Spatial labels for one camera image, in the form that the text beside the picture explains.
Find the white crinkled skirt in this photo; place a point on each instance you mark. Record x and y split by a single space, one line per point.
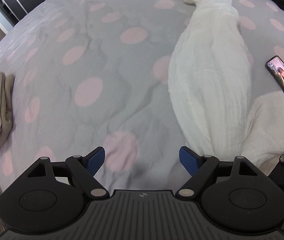
209 80

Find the cream folded garment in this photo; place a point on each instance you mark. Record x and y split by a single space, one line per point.
264 137

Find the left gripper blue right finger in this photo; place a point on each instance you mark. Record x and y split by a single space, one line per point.
202 174

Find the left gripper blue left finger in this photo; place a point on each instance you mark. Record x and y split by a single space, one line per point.
82 171

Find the grey pink-dotted bed sheet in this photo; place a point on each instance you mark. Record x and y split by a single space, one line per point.
92 73

